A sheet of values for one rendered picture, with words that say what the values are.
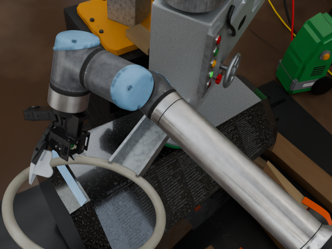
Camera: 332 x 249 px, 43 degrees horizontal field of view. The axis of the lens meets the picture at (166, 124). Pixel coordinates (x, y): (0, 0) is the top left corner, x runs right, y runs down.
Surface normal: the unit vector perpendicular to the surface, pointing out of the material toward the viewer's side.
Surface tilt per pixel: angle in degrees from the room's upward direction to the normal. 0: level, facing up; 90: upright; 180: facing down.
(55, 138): 67
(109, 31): 0
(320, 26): 34
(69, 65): 59
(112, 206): 45
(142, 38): 0
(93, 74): 54
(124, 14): 90
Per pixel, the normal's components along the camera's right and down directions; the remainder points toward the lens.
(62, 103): -0.04, 0.48
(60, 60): -0.52, 0.31
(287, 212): -0.04, -0.37
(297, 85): 0.29, 0.75
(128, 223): 0.47, 0.00
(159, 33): -0.47, 0.66
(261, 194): -0.22, -0.20
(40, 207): 0.07, -0.63
